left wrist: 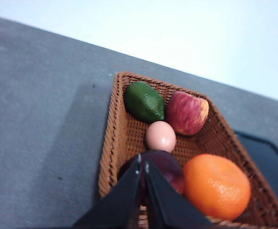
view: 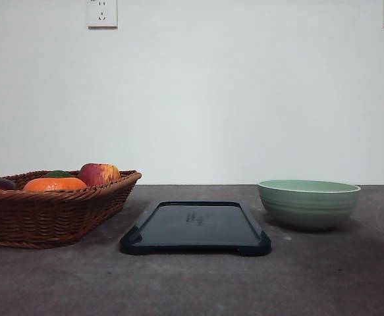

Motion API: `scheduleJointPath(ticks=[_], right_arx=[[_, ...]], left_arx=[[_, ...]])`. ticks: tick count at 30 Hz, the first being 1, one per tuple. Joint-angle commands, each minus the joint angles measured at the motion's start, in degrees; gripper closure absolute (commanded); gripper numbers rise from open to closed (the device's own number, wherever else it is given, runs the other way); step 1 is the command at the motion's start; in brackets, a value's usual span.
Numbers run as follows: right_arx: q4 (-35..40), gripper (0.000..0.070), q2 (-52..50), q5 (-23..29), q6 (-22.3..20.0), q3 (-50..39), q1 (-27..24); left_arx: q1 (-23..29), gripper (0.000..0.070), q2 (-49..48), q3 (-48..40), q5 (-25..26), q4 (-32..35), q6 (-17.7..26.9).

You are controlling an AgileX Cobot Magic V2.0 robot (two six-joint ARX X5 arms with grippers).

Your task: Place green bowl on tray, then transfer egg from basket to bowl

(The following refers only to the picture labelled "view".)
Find light green ceramic bowl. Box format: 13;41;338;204
258;179;361;228

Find dark teal rectangular tray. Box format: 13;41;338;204
120;201;271;256

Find red yellow apple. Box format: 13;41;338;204
78;163;121;185

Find dark green fruit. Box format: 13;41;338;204
44;170;71;177

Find orange tangerine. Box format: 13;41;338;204
22;177;87;192

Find white wall socket left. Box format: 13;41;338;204
87;0;118;31

